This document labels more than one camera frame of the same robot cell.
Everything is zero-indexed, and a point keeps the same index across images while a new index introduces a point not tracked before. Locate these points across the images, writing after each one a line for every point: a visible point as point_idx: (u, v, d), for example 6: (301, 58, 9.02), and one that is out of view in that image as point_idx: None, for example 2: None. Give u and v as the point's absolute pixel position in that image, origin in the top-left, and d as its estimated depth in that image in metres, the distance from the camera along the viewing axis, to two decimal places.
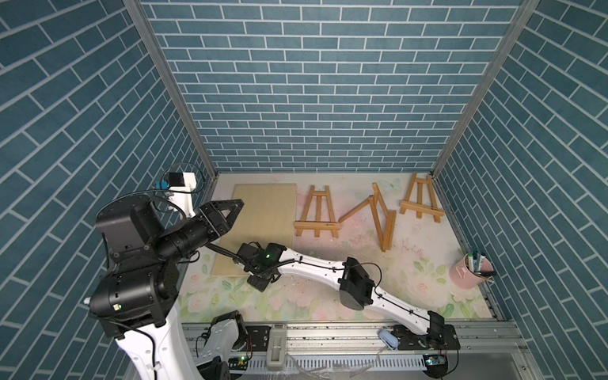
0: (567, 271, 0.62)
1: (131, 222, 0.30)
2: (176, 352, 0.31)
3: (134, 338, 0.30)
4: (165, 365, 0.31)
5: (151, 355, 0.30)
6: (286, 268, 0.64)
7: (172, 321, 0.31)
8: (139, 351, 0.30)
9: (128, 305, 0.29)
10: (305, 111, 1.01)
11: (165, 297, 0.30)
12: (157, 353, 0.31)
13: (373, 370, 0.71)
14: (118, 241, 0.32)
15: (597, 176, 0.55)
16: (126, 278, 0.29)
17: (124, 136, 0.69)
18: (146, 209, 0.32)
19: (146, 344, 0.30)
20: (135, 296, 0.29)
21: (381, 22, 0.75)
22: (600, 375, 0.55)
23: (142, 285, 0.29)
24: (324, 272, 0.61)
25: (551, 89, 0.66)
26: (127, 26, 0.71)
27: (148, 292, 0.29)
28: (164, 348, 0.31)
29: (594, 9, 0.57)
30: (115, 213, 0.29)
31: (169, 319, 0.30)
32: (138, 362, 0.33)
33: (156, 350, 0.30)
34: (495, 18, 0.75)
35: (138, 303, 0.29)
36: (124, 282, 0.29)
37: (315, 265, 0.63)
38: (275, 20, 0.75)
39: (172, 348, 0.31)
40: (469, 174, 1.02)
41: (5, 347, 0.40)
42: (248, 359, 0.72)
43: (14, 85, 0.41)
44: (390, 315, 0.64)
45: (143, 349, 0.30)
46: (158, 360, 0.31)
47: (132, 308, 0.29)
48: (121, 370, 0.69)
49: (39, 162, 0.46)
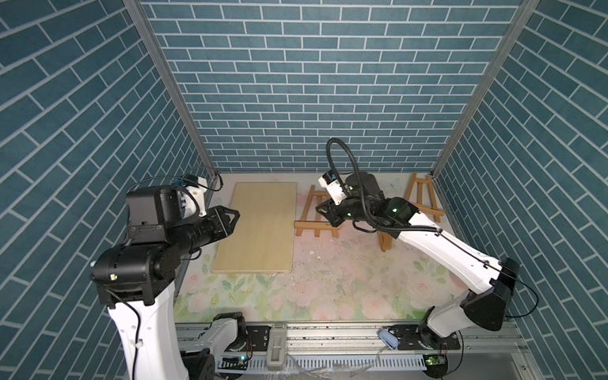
0: (567, 271, 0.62)
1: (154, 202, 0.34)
2: (161, 337, 0.32)
3: (122, 310, 0.31)
4: (147, 345, 0.31)
5: (135, 332, 0.31)
6: (414, 236, 0.49)
7: (165, 302, 0.31)
8: (126, 324, 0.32)
9: (123, 279, 0.30)
10: (305, 111, 1.01)
11: (159, 279, 0.30)
12: (142, 332, 0.31)
13: (373, 369, 0.71)
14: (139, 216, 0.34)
15: (597, 176, 0.55)
16: (131, 251, 0.30)
17: (124, 136, 0.69)
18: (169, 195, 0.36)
19: (133, 320, 0.31)
20: (130, 272, 0.30)
21: (381, 21, 0.75)
22: (600, 375, 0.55)
23: (138, 263, 0.30)
24: (469, 266, 0.45)
25: (551, 89, 0.66)
26: (127, 26, 0.71)
27: (142, 271, 0.30)
28: (150, 328, 0.31)
29: (594, 9, 0.57)
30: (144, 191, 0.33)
31: (161, 298, 0.31)
32: (123, 336, 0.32)
33: (141, 327, 0.31)
34: (495, 18, 0.75)
35: (131, 280, 0.30)
36: (127, 254, 0.30)
37: (458, 249, 0.46)
38: (275, 20, 0.75)
39: (157, 329, 0.31)
40: (469, 175, 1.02)
41: (5, 348, 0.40)
42: (248, 359, 0.72)
43: (14, 85, 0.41)
44: (449, 314, 0.59)
45: (130, 324, 0.31)
46: (142, 338, 0.31)
47: (127, 283, 0.30)
48: (120, 370, 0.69)
49: (39, 162, 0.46)
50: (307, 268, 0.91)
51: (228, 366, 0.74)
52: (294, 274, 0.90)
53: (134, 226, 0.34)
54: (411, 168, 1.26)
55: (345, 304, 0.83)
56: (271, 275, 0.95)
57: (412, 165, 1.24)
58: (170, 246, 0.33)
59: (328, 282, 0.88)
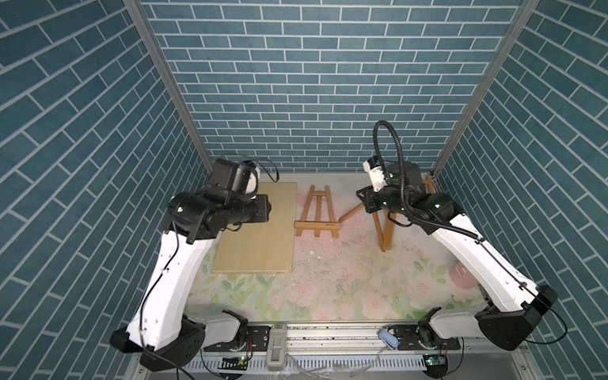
0: (567, 271, 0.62)
1: (230, 170, 0.41)
2: (182, 276, 0.37)
3: (170, 240, 0.37)
4: (170, 275, 0.36)
5: (169, 260, 0.37)
6: (450, 237, 0.47)
7: (196, 254, 0.37)
8: (168, 252, 0.37)
9: (187, 212, 0.37)
10: (305, 111, 1.01)
11: (205, 227, 0.36)
12: (171, 265, 0.37)
13: (373, 370, 0.71)
14: (218, 177, 0.42)
15: (597, 176, 0.55)
16: (205, 197, 0.39)
17: (124, 136, 0.69)
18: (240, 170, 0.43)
19: (172, 251, 0.37)
20: (191, 213, 0.37)
21: (381, 22, 0.75)
22: (600, 375, 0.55)
23: (199, 210, 0.37)
24: (502, 283, 0.42)
25: (551, 89, 0.66)
26: (127, 26, 0.71)
27: (198, 216, 0.37)
28: (178, 263, 0.36)
29: (593, 9, 0.57)
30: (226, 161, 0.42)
31: (197, 246, 0.36)
32: (161, 260, 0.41)
33: (173, 260, 0.37)
34: (495, 18, 0.75)
35: (189, 218, 0.37)
36: (203, 199, 0.38)
37: (499, 264, 0.43)
38: (275, 21, 0.75)
39: (182, 267, 0.36)
40: (469, 175, 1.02)
41: (5, 347, 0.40)
42: (248, 359, 0.72)
43: (14, 85, 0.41)
44: (459, 322, 0.57)
45: (169, 252, 0.37)
46: (169, 268, 0.37)
47: (185, 216, 0.37)
48: (121, 370, 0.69)
49: (39, 162, 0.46)
50: (307, 268, 0.91)
51: (228, 366, 0.74)
52: (294, 274, 0.90)
53: (210, 184, 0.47)
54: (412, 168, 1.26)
55: (345, 304, 0.83)
56: (271, 275, 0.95)
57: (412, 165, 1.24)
58: (219, 208, 0.38)
59: (328, 282, 0.88)
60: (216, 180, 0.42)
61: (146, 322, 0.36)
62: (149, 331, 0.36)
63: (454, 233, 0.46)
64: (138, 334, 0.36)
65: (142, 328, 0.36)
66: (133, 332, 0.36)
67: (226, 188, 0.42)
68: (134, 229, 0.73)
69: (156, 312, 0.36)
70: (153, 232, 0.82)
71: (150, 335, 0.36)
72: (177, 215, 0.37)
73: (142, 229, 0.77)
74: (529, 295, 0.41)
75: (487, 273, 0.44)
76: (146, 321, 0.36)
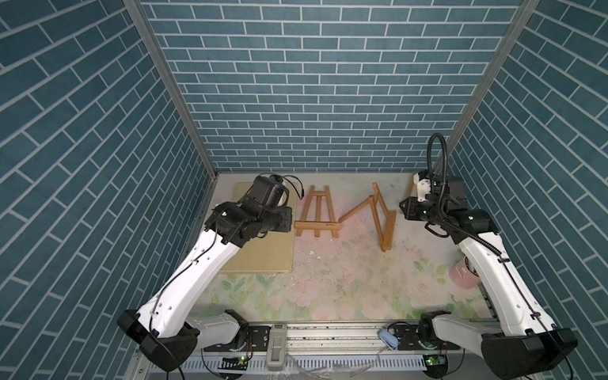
0: (567, 271, 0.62)
1: (267, 188, 0.48)
2: (207, 271, 0.41)
3: (207, 237, 0.43)
4: (198, 268, 0.40)
5: (200, 253, 0.42)
6: (474, 249, 0.48)
7: (225, 257, 0.43)
8: (202, 246, 0.42)
9: (226, 220, 0.44)
10: (305, 111, 1.01)
11: (240, 236, 0.43)
12: (200, 260, 0.41)
13: (373, 370, 0.71)
14: (256, 192, 0.49)
15: (597, 176, 0.55)
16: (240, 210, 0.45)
17: (124, 136, 0.69)
18: (278, 188, 0.50)
19: (206, 247, 0.42)
20: (229, 222, 0.44)
21: (381, 22, 0.75)
22: (600, 375, 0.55)
23: (235, 222, 0.43)
24: (515, 308, 0.41)
25: (551, 89, 0.66)
26: (127, 26, 0.71)
27: (234, 227, 0.43)
28: (207, 258, 0.41)
29: (594, 9, 0.57)
30: (266, 180, 0.48)
31: (229, 249, 0.42)
32: (193, 252, 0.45)
33: (205, 255, 0.41)
34: (495, 18, 0.75)
35: (227, 226, 0.43)
36: (239, 210, 0.45)
37: (516, 289, 0.43)
38: (275, 21, 0.75)
39: (209, 264, 0.41)
40: (469, 175, 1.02)
41: (5, 347, 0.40)
42: (248, 359, 0.72)
43: (15, 85, 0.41)
44: (462, 333, 0.56)
45: (203, 246, 0.42)
46: (199, 261, 0.41)
47: (225, 223, 0.44)
48: (121, 370, 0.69)
49: (39, 162, 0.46)
50: (307, 268, 0.91)
51: (228, 366, 0.74)
52: (294, 274, 0.90)
53: (248, 196, 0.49)
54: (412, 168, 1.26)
55: (345, 304, 0.83)
56: (271, 275, 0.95)
57: (412, 165, 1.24)
58: (254, 222, 0.45)
59: (328, 282, 0.88)
60: (254, 194, 0.49)
61: (160, 306, 0.39)
62: (160, 316, 0.38)
63: (480, 245, 0.47)
64: (148, 316, 0.38)
65: (155, 311, 0.38)
66: (146, 313, 0.38)
67: (260, 203, 0.49)
68: (134, 229, 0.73)
69: (172, 299, 0.39)
70: (153, 232, 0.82)
71: (161, 320, 0.38)
72: (218, 221, 0.44)
73: (142, 229, 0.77)
74: (541, 327, 0.39)
75: (500, 293, 0.44)
76: (160, 305, 0.39)
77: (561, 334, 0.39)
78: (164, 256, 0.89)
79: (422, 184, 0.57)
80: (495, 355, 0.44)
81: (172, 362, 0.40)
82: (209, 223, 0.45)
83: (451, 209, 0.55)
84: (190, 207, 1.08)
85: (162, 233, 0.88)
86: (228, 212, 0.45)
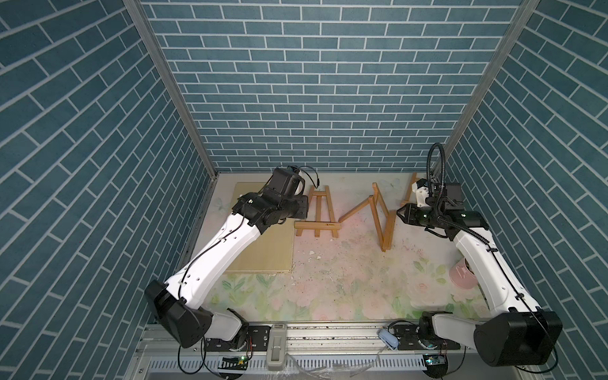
0: (567, 271, 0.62)
1: (286, 179, 0.53)
2: (233, 249, 0.45)
3: (235, 220, 0.47)
4: (226, 245, 0.44)
5: (228, 233, 0.46)
6: (466, 242, 0.53)
7: (249, 238, 0.47)
8: (229, 227, 0.47)
9: (252, 206, 0.49)
10: (305, 111, 1.01)
11: (264, 222, 0.48)
12: (228, 237, 0.45)
13: (373, 369, 0.71)
14: (275, 183, 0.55)
15: (597, 176, 0.55)
16: (260, 199, 0.50)
17: (124, 136, 0.69)
18: (295, 179, 0.54)
19: (233, 228, 0.46)
20: (254, 209, 0.49)
21: (381, 22, 0.75)
22: (600, 375, 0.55)
23: (259, 209, 0.49)
24: (501, 290, 0.44)
25: (551, 89, 0.66)
26: (127, 26, 0.71)
27: (258, 214, 0.48)
28: (235, 237, 0.45)
29: (594, 9, 0.57)
30: (283, 172, 0.53)
31: (254, 233, 0.47)
32: (221, 232, 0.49)
33: (232, 234, 0.46)
34: (495, 18, 0.75)
35: (252, 213, 0.48)
36: (260, 199, 0.50)
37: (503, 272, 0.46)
38: (275, 21, 0.75)
39: (237, 241, 0.45)
40: (469, 175, 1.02)
41: (5, 348, 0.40)
42: (248, 358, 0.72)
43: (15, 85, 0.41)
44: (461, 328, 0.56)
45: (230, 227, 0.47)
46: (226, 239, 0.45)
47: (249, 208, 0.49)
48: (121, 370, 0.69)
49: (39, 162, 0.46)
50: (307, 268, 0.91)
51: (228, 366, 0.74)
52: (294, 274, 0.90)
53: (267, 188, 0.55)
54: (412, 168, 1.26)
55: (345, 304, 0.83)
56: (271, 275, 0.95)
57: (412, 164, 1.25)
58: (275, 209, 0.49)
59: (328, 282, 0.88)
60: (273, 185, 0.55)
61: (188, 277, 0.41)
62: (188, 286, 0.41)
63: (472, 237, 0.52)
64: (176, 286, 0.41)
65: (182, 281, 0.41)
66: (172, 283, 0.41)
67: (279, 192, 0.54)
68: (134, 229, 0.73)
69: (201, 271, 0.42)
70: (153, 232, 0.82)
71: (189, 289, 0.40)
72: (244, 207, 0.49)
73: (142, 229, 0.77)
74: (526, 307, 0.42)
75: (487, 278, 0.48)
76: (188, 276, 0.42)
77: (546, 317, 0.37)
78: (164, 256, 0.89)
79: (421, 191, 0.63)
80: (484, 344, 0.45)
81: (189, 339, 0.42)
82: (236, 207, 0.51)
83: (448, 208, 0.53)
84: (190, 207, 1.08)
85: (162, 233, 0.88)
86: (252, 200, 0.50)
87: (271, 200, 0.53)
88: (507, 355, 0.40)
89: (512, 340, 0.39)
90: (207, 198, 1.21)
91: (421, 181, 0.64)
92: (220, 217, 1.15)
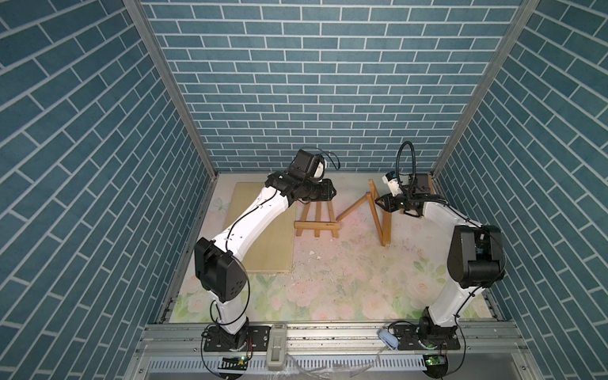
0: (567, 271, 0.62)
1: (309, 158, 0.60)
2: (267, 215, 0.51)
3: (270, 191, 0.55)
4: (262, 212, 0.51)
5: (263, 202, 0.53)
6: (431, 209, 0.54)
7: (280, 208, 0.54)
8: (264, 197, 0.54)
9: (282, 180, 0.57)
10: (305, 111, 1.01)
11: (291, 196, 0.55)
12: (264, 205, 0.52)
13: (373, 370, 0.71)
14: (298, 162, 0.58)
15: (597, 176, 0.55)
16: (287, 176, 0.58)
17: (124, 136, 0.69)
18: (317, 158, 0.61)
19: (268, 198, 0.54)
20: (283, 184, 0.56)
21: (381, 22, 0.75)
22: (600, 375, 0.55)
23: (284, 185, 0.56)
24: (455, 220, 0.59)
25: (551, 89, 0.66)
26: (127, 26, 0.71)
27: (285, 189, 0.55)
28: (270, 205, 0.52)
29: (594, 9, 0.57)
30: (307, 151, 0.60)
31: (284, 204, 0.54)
32: (257, 200, 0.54)
33: (266, 203, 0.53)
34: (495, 18, 0.75)
35: (283, 187, 0.55)
36: (288, 177, 0.57)
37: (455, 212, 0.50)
38: (275, 20, 0.75)
39: (271, 209, 0.52)
40: (469, 174, 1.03)
41: (5, 347, 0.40)
42: (248, 359, 0.72)
43: (15, 85, 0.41)
44: (446, 293, 0.62)
45: (266, 199, 0.53)
46: (262, 205, 0.52)
47: (280, 183, 0.56)
48: (121, 370, 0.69)
49: (39, 162, 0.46)
50: (307, 268, 0.91)
51: (228, 366, 0.74)
52: (294, 274, 0.90)
53: (293, 166, 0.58)
54: (402, 165, 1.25)
55: (345, 304, 0.83)
56: (271, 275, 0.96)
57: (401, 158, 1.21)
58: (301, 185, 0.56)
59: (328, 282, 0.88)
60: (298, 164, 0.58)
61: (232, 234, 0.48)
62: (233, 241, 0.47)
63: (433, 203, 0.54)
64: (222, 240, 0.47)
65: (228, 237, 0.48)
66: (219, 238, 0.47)
67: (304, 171, 0.61)
68: (134, 229, 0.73)
69: (244, 230, 0.48)
70: (153, 232, 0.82)
71: (233, 245, 0.47)
72: (275, 180, 0.57)
73: (142, 229, 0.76)
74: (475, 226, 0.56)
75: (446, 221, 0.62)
76: (233, 233, 0.48)
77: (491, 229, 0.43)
78: (164, 256, 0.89)
79: (392, 184, 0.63)
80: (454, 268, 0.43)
81: (229, 293, 0.47)
82: (267, 181, 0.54)
83: (418, 192, 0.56)
84: (190, 207, 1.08)
85: (162, 233, 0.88)
86: (281, 177, 0.57)
87: (298, 177, 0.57)
88: (470, 267, 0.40)
89: (469, 245, 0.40)
90: (207, 198, 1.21)
91: (389, 173, 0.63)
92: (219, 217, 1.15)
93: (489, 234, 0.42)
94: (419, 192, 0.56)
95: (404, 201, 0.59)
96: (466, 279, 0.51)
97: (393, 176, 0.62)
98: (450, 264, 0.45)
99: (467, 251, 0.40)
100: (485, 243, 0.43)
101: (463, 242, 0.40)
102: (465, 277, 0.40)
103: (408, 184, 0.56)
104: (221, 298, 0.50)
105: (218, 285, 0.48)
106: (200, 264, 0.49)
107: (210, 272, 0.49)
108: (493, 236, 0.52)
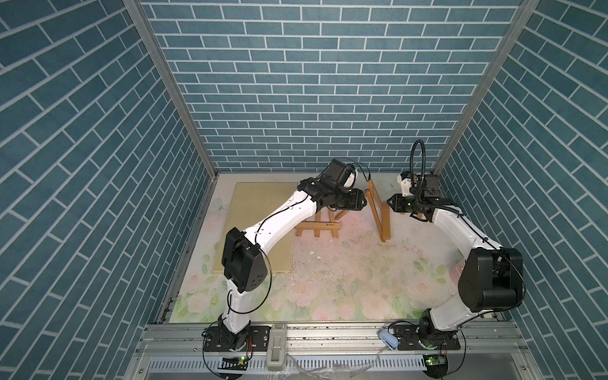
0: (567, 271, 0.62)
1: (341, 168, 0.62)
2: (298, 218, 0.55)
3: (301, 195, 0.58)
4: (294, 214, 0.54)
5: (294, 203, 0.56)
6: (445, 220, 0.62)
7: (308, 213, 0.57)
8: (295, 199, 0.57)
9: (314, 187, 0.60)
10: (305, 111, 1.01)
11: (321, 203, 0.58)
12: (294, 207, 0.55)
13: (373, 370, 0.71)
14: (330, 172, 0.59)
15: (597, 176, 0.55)
16: (320, 182, 0.61)
17: (124, 136, 0.69)
18: (349, 170, 0.64)
19: (298, 200, 0.57)
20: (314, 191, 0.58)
21: (381, 22, 0.75)
22: (600, 375, 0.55)
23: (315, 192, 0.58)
24: (470, 238, 0.53)
25: (551, 89, 0.66)
26: (127, 26, 0.71)
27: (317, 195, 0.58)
28: (300, 207, 0.55)
29: (594, 9, 0.57)
30: (340, 162, 0.62)
31: (313, 209, 0.57)
32: (287, 202, 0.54)
33: (295, 206, 0.55)
34: (495, 18, 0.75)
35: (315, 193, 0.58)
36: (320, 184, 0.60)
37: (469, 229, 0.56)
38: (275, 20, 0.75)
39: (302, 211, 0.55)
40: (469, 174, 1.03)
41: (5, 347, 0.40)
42: (248, 359, 0.72)
43: (15, 85, 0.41)
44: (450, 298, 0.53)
45: (297, 202, 0.56)
46: (293, 207, 0.55)
47: (312, 188, 0.59)
48: (121, 370, 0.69)
49: (39, 162, 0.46)
50: (307, 268, 0.91)
51: (228, 366, 0.74)
52: (294, 274, 0.90)
53: (324, 174, 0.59)
54: (402, 165, 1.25)
55: (345, 304, 0.83)
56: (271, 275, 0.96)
57: (401, 158, 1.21)
58: (331, 193, 0.59)
59: (328, 282, 0.88)
60: (329, 173, 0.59)
61: (261, 229, 0.51)
62: (262, 236, 0.50)
63: (446, 211, 0.63)
64: (252, 233, 0.50)
65: (257, 231, 0.51)
66: (249, 231, 0.51)
67: (335, 180, 0.63)
68: (134, 229, 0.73)
69: (272, 226, 0.52)
70: (153, 232, 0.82)
71: (263, 238, 0.50)
72: (308, 186, 0.60)
73: (142, 229, 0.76)
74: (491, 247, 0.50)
75: (459, 233, 0.57)
76: (262, 229, 0.51)
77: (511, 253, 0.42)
78: (164, 256, 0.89)
79: (405, 182, 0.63)
80: (469, 290, 0.50)
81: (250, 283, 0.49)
82: (300, 185, 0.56)
83: (427, 197, 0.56)
84: (190, 207, 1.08)
85: (162, 233, 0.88)
86: (313, 183, 0.60)
87: (329, 184, 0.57)
88: (487, 292, 0.46)
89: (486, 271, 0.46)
90: (207, 198, 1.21)
91: (405, 172, 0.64)
92: (219, 217, 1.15)
93: (509, 259, 0.49)
94: (428, 197, 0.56)
95: (412, 203, 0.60)
96: (480, 305, 0.47)
97: (408, 176, 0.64)
98: (463, 284, 0.52)
99: (482, 278, 0.46)
100: (502, 266, 0.50)
101: (481, 267, 0.46)
102: (481, 302, 0.46)
103: (416, 188, 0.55)
104: (241, 287, 0.53)
105: (241, 275, 0.51)
106: (228, 252, 0.52)
107: (236, 262, 0.52)
108: (513, 261, 0.46)
